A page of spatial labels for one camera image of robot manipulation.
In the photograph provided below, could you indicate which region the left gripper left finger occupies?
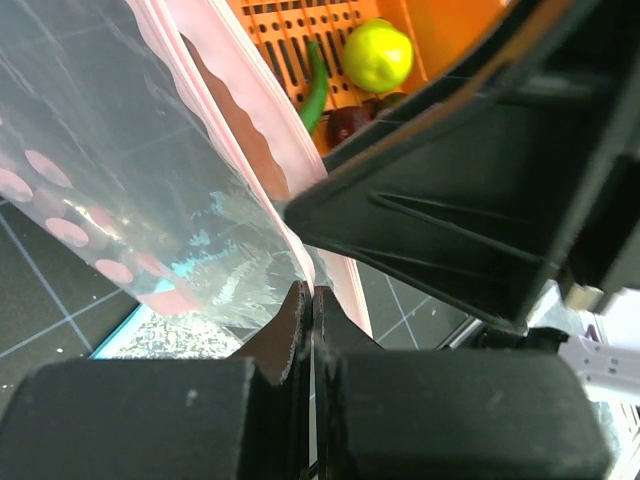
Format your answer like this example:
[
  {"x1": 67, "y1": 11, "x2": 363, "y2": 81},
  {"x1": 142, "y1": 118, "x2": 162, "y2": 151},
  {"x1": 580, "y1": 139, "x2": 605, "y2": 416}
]
[{"x1": 1, "y1": 282, "x2": 311, "y2": 479}]

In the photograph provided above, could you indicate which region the dark purple plum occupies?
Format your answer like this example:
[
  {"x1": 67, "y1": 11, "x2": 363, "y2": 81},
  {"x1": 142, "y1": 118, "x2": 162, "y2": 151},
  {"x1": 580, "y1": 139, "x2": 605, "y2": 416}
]
[{"x1": 326, "y1": 106, "x2": 372, "y2": 148}]

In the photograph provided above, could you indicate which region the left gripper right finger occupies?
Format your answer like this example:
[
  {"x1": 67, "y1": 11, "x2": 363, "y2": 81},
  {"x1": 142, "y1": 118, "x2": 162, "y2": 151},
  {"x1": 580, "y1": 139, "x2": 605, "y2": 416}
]
[{"x1": 312, "y1": 287, "x2": 611, "y2": 479}]

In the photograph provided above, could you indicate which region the green chili pepper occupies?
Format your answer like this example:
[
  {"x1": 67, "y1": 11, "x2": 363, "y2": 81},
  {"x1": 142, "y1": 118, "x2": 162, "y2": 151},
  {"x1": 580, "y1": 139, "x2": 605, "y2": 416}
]
[{"x1": 298, "y1": 42, "x2": 329, "y2": 135}]

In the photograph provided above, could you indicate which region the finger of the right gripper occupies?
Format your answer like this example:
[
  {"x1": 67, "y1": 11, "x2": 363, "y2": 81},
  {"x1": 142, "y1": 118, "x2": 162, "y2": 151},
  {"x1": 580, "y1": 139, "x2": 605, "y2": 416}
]
[{"x1": 284, "y1": 1, "x2": 639, "y2": 330}]

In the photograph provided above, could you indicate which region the green apple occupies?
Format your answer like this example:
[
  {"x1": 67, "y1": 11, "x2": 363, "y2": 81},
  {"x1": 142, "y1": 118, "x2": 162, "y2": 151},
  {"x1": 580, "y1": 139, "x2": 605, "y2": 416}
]
[{"x1": 343, "y1": 18, "x2": 414, "y2": 94}]

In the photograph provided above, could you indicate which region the orange plastic basket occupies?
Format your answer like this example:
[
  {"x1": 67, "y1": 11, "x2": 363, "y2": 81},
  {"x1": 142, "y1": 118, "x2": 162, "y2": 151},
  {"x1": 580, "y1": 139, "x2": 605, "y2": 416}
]
[{"x1": 227, "y1": 0, "x2": 521, "y2": 161}]

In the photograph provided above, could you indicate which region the pink zip top bag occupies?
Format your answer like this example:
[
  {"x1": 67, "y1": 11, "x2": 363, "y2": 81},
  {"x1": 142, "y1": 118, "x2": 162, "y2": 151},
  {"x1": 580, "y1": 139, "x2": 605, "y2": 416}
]
[{"x1": 1, "y1": 1, "x2": 371, "y2": 330}]

